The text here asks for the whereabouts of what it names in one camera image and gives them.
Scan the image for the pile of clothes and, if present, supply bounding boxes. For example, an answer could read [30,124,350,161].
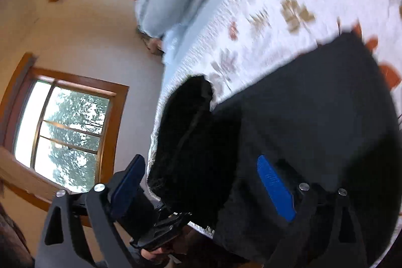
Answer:
[136,28,164,56]

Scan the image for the floral patterned quilt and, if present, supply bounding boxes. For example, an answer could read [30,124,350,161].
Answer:
[147,0,402,239]

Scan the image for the black quilted pants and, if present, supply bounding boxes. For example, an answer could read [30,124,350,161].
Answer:
[147,32,401,267]

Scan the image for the wooden framed side window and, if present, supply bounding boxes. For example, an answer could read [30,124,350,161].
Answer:
[1,52,129,210]

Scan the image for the person's left hand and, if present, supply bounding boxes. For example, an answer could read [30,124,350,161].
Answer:
[140,226,211,264]

